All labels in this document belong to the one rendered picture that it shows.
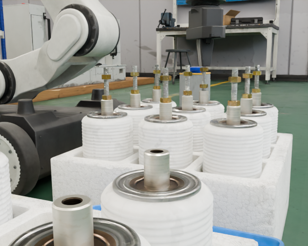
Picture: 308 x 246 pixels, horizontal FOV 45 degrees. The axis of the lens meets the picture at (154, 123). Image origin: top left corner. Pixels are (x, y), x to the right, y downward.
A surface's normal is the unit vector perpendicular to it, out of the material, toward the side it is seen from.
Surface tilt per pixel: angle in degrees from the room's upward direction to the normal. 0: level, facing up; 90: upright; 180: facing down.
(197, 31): 90
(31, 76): 90
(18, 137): 43
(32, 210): 0
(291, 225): 0
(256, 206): 90
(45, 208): 0
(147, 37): 90
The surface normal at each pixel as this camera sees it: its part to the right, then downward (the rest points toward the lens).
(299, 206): 0.00, -0.98
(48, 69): -0.65, 0.43
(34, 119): 0.64, -0.64
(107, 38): 0.87, 0.36
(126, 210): -0.45, -0.40
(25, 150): 0.82, -0.31
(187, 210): 0.41, -0.40
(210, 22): 0.30, 0.17
